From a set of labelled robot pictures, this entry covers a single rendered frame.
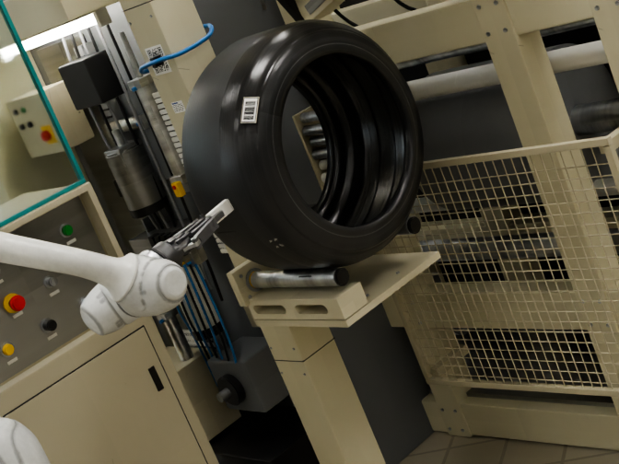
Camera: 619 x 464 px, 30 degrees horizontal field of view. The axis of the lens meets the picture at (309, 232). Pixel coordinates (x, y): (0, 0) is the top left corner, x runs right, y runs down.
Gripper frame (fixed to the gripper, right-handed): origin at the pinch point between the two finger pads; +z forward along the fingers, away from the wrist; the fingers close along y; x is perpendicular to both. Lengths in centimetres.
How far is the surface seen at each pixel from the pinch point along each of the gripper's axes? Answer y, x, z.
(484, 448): 30, 127, 59
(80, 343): 64, 25, -19
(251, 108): -11.3, -17.7, 14.1
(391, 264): 3, 43, 39
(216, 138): -1.2, -14.4, 8.8
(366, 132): 10, 13, 59
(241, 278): 25.9, 26.6, 12.1
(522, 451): 16, 127, 60
